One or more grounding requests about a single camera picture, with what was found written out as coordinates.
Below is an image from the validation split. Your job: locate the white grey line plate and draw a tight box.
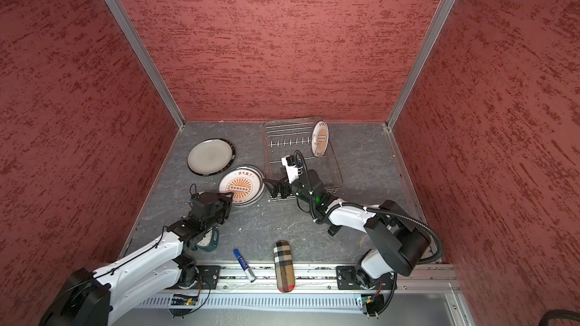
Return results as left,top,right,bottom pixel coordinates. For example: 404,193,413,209
187,138,235,176

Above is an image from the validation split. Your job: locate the left corner aluminium profile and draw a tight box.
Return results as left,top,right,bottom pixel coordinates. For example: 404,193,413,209
104,0,187,131

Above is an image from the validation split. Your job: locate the white perforated cable duct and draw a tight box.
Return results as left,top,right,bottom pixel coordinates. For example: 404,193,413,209
137,293,362,313

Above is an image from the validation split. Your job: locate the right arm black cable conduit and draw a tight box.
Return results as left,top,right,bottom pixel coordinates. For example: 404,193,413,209
292,150,445,318

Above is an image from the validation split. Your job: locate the plaid glasses case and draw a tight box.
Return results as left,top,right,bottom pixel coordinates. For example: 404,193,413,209
273,240,295,293

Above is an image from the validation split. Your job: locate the dark rimmed cream plate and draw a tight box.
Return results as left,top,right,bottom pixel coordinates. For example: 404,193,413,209
187,138,237,177

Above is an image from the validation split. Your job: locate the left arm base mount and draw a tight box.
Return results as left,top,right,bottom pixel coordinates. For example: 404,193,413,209
173,265,221,290

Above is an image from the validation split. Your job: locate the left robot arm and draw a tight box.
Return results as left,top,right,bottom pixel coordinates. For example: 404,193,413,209
39,192,234,325

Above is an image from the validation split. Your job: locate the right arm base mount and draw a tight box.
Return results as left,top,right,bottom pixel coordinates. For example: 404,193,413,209
335,266,397,291

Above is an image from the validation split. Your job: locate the black usb stick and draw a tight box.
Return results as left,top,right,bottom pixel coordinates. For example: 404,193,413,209
328,225,341,236

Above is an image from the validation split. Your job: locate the metal wire dish rack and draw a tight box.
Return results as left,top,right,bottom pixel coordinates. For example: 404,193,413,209
261,117,345,200

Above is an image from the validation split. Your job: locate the aluminium front rail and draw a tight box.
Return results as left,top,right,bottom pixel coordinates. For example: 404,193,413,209
198,262,463,294

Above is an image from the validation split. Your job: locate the orange sunburst plate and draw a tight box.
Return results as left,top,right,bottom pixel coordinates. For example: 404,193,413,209
218,165,265,208
311,120,329,158

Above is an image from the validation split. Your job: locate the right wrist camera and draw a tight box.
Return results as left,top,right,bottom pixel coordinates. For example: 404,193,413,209
281,155,302,184

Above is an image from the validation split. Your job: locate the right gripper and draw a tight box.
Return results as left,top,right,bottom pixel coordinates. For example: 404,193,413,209
263,168,316,206

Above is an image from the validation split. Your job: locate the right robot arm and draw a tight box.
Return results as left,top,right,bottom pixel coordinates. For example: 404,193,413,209
265,170,430,283

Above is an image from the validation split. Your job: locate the corner aluminium profile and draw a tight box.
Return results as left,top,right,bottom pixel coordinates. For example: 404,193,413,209
386,0,456,132
104,0,187,131

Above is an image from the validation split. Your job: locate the teal alarm clock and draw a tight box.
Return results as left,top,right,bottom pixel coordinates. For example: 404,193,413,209
194,227,219,252

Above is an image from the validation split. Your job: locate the right corner aluminium profile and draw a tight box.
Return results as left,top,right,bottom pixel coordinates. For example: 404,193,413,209
386,0,456,132

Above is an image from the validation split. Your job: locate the blue marker pen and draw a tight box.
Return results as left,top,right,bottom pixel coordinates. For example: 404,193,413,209
234,248,256,283

